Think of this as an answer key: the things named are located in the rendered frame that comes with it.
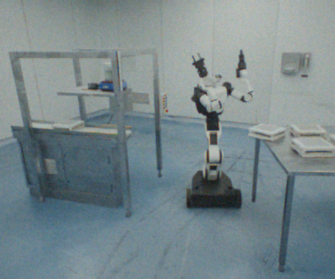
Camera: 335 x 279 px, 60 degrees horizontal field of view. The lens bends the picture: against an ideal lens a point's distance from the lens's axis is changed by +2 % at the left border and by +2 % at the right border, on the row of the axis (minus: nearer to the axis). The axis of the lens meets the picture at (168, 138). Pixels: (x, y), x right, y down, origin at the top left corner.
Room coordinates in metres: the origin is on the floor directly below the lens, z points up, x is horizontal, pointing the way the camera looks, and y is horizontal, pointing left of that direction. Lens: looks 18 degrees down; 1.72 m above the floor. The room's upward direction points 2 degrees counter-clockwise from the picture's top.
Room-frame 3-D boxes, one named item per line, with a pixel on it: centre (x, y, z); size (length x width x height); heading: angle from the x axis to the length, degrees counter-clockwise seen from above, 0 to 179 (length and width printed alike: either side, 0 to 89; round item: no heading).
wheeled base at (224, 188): (3.02, -0.48, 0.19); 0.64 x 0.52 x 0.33; 176
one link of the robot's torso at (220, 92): (3.09, -0.46, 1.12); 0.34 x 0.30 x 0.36; 131
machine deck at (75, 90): (2.89, 0.72, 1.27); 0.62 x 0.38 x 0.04; 71
